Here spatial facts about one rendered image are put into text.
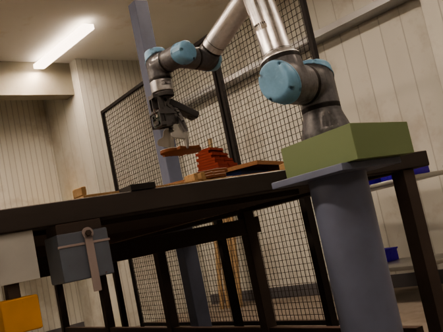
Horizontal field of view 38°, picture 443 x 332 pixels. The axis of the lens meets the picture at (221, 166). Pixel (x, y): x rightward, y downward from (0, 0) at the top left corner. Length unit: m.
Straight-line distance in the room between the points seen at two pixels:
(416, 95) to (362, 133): 4.06
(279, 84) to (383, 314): 0.68
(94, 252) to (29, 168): 6.47
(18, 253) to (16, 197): 6.34
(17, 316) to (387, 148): 1.05
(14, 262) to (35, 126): 6.68
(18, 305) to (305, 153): 0.85
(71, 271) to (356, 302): 0.76
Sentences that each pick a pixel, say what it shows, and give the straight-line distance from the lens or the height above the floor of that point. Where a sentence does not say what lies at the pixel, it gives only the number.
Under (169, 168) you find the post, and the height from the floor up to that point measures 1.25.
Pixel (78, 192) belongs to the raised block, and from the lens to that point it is 1.85.
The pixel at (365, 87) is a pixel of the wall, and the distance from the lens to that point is 6.09.
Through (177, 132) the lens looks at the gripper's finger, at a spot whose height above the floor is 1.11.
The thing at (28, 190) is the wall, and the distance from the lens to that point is 8.03.
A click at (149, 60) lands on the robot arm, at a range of 2.16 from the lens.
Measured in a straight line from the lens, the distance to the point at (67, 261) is 1.63.
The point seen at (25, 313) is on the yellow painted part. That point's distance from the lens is 1.60.
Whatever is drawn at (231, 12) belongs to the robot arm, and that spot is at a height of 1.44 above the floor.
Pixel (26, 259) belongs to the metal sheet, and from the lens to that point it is 1.63.
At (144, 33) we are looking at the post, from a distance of 4.31.
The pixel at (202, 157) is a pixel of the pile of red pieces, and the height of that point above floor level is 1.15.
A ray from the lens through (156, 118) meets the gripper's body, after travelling 2.12.
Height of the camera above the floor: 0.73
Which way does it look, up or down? 7 degrees up
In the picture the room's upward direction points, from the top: 12 degrees counter-clockwise
